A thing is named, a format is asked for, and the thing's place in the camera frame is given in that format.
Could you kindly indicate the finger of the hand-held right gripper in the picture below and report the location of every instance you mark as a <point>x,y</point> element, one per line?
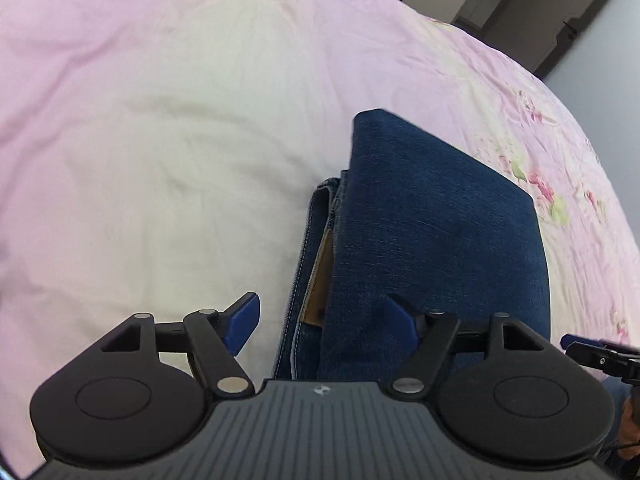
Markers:
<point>600,357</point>

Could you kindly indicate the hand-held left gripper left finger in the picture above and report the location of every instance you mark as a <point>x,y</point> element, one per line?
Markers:
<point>243,321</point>

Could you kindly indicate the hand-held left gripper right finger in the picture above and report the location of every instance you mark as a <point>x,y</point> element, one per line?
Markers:
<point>404,321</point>

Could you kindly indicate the blue denim pants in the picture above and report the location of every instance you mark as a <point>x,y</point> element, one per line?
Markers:
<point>430,220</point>

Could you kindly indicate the person's right hand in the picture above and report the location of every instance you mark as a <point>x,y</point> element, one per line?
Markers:
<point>631,427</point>

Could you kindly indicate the pink floral duvet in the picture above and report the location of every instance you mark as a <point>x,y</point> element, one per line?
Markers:
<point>175,135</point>

